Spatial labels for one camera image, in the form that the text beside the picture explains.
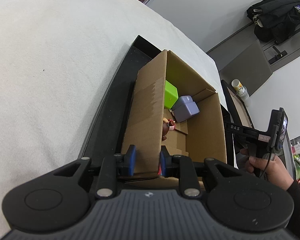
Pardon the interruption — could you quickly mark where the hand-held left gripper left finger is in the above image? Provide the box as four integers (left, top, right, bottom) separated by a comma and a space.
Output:
52, 144, 137, 198

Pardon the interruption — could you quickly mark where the grey board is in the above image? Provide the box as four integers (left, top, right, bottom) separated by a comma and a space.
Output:
220, 39, 273, 97

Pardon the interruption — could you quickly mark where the black tray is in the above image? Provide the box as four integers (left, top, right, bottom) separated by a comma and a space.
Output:
80, 35, 235, 188

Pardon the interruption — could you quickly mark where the person's right hand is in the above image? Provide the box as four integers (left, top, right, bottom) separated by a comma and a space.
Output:
240, 148, 294, 188

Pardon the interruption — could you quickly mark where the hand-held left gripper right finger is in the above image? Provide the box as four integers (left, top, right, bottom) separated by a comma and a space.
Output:
159, 145, 243, 197

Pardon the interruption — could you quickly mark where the pile of black jackets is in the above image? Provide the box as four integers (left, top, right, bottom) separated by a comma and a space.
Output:
246, 0, 300, 44

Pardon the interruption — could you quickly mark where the brown cardboard box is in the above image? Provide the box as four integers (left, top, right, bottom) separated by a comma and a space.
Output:
121, 49, 227, 180

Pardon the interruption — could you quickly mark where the black framed board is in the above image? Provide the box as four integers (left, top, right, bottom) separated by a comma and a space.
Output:
220, 79, 253, 130

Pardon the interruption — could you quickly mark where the white plastic bottle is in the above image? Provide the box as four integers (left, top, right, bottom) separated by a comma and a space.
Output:
231, 79, 252, 108

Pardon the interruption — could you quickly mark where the beige and lavender block toy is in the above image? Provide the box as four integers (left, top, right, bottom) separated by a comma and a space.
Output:
171, 95, 200, 123

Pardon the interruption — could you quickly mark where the green plastic cube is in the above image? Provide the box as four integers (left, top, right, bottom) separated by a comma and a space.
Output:
164, 80, 178, 109

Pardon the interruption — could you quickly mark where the brown-haired girl figurine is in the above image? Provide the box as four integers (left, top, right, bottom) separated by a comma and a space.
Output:
162, 117, 177, 140

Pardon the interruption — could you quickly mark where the black t-shaped bracket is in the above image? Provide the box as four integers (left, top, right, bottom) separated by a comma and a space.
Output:
269, 46, 288, 65

